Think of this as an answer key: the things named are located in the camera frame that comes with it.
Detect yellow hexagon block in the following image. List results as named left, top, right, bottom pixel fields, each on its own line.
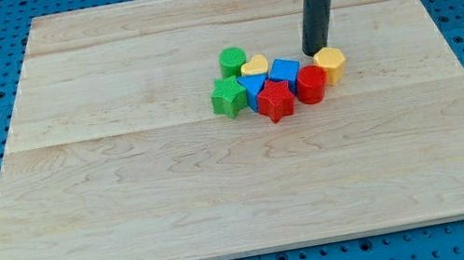
left=312, top=48, right=346, bottom=86

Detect green star block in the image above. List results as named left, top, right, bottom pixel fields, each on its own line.
left=211, top=76, right=248, bottom=119

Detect blue triangle block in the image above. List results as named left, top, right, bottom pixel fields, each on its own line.
left=237, top=74, right=267, bottom=113

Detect red star block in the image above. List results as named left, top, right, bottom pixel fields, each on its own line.
left=257, top=79, right=295, bottom=123

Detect yellow heart block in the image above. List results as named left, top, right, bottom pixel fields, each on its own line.
left=240, top=54, right=269, bottom=76

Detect green cylinder block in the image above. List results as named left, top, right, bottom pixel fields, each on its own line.
left=218, top=47, right=247, bottom=78

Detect blue cube block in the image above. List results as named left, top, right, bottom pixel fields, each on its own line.
left=268, top=59, right=300, bottom=95

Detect red cylinder block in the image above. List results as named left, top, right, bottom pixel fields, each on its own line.
left=296, top=65, right=327, bottom=105

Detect light wooden board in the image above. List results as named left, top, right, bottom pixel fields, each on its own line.
left=0, top=0, right=464, bottom=260

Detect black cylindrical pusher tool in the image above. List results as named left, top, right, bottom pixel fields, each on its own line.
left=302, top=0, right=332, bottom=56

